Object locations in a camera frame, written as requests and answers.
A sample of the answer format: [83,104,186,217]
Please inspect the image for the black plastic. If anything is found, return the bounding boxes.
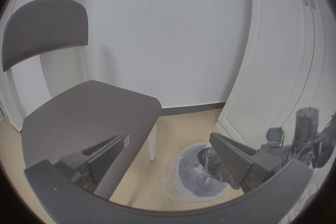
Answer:
[197,147,240,190]

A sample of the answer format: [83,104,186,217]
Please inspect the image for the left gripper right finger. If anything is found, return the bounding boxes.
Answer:
[209,132,283,191]

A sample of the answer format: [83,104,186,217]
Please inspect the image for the grey and white chair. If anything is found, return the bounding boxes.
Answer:
[1,0,163,202]

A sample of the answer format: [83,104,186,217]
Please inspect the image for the clear plastic bag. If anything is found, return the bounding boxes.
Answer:
[161,142,231,203]

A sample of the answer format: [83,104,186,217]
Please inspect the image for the white wardrobe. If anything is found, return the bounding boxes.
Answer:
[215,0,336,192]

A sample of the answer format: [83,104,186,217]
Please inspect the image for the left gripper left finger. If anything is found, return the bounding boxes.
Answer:
[54,132,130,193]

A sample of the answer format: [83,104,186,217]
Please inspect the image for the white trash bin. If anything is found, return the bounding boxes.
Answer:
[176,143,229,198]

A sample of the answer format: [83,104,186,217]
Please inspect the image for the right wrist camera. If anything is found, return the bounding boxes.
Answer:
[266,127,286,148]

